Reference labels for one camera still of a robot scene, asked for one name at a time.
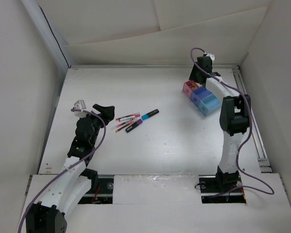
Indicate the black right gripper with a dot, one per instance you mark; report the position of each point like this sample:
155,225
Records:
193,74

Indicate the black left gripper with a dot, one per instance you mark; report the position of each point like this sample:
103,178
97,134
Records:
106,113

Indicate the orange gel pen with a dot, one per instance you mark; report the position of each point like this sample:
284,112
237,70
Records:
128,124

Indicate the purple cap black highlighter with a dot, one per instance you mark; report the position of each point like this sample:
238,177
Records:
133,125

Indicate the blue cap black highlighter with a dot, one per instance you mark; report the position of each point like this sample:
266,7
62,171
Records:
150,114

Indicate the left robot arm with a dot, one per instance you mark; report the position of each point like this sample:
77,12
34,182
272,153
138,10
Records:
50,208

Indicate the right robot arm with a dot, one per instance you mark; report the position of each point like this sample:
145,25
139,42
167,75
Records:
234,120

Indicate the pink gel pen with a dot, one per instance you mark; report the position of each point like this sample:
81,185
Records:
121,124

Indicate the white marker pink cap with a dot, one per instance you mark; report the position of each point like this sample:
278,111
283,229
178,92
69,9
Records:
131,119

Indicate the red gel pen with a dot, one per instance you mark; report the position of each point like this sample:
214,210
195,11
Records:
135,114

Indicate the pink storage bin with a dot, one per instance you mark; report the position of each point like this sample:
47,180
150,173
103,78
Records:
187,87

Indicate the dark blue storage bin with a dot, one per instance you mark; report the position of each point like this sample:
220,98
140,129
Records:
198,95

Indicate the light blue storage bin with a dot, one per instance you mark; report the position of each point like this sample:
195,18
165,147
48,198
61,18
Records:
209,105

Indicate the white foam board front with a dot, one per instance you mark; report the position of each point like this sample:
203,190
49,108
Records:
171,204

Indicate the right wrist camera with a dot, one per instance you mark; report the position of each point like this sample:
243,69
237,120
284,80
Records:
212,57

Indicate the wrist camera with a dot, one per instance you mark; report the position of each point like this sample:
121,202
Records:
79,106
212,57

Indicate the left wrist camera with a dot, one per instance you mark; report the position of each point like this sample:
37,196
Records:
79,106

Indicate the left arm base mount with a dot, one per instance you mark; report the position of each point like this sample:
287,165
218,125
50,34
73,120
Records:
102,195

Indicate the aluminium rail right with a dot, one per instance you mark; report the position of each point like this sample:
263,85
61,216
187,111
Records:
254,145

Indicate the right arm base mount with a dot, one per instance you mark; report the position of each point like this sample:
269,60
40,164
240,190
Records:
214,192

